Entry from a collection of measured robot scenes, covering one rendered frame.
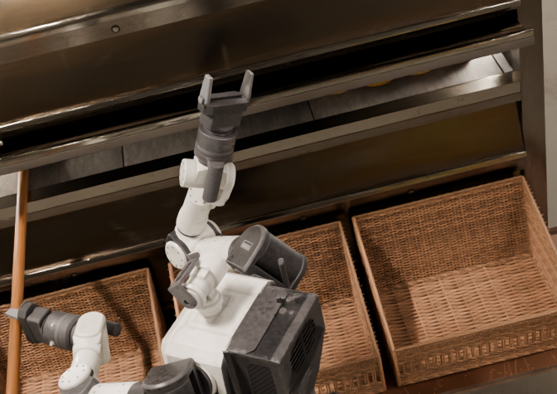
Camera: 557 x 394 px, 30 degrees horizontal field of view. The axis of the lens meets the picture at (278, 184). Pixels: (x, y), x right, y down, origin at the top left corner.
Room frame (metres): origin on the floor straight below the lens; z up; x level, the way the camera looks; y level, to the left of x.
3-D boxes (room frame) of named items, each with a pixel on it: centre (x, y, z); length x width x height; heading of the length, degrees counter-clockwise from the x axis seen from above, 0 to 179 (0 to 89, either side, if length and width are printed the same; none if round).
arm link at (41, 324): (1.87, 0.63, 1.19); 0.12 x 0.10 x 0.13; 57
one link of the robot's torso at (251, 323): (1.56, 0.15, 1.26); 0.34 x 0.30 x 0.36; 147
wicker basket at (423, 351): (2.19, -0.47, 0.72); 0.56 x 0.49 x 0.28; 91
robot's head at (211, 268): (1.59, 0.20, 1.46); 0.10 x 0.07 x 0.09; 147
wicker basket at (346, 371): (2.18, 0.11, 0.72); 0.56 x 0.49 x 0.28; 91
